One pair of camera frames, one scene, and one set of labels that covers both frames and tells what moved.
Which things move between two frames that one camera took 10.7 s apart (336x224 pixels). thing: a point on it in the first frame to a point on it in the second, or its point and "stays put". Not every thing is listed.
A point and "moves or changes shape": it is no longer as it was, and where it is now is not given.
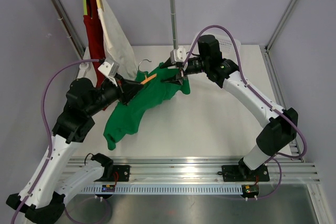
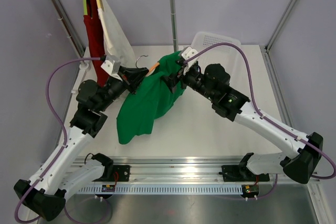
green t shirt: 151,89 moves or changes shape
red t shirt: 95,34 stays put
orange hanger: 149,78 to 151,70
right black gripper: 177,78 to 172,81
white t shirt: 116,45 stays put
